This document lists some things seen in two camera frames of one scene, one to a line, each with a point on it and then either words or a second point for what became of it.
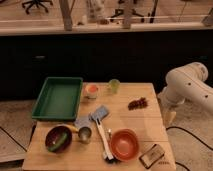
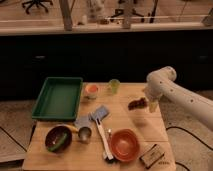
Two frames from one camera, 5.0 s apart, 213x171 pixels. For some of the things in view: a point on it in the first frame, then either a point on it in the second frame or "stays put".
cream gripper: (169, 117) -> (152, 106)
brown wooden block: (151, 156) stays put
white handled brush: (104, 140) stays put
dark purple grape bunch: (138, 104) stays put
